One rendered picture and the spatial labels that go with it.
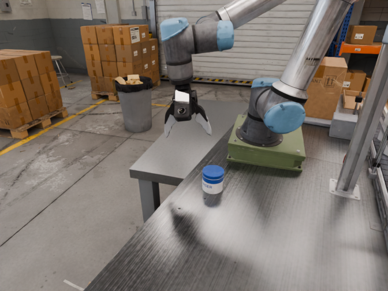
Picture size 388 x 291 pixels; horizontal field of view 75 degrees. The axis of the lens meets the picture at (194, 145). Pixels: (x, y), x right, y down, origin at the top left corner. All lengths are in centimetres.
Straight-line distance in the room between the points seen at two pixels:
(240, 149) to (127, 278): 59
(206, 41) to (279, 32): 445
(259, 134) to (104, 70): 377
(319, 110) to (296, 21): 376
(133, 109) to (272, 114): 247
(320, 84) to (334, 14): 68
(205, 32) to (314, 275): 64
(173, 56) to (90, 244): 146
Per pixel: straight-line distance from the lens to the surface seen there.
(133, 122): 321
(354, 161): 92
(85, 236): 197
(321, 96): 146
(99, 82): 463
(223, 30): 73
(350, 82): 477
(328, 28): 81
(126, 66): 430
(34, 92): 374
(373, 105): 86
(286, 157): 99
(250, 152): 98
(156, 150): 108
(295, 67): 81
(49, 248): 199
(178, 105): 72
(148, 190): 103
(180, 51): 72
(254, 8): 87
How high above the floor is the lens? 135
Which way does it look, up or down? 28 degrees down
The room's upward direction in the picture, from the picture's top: straight up
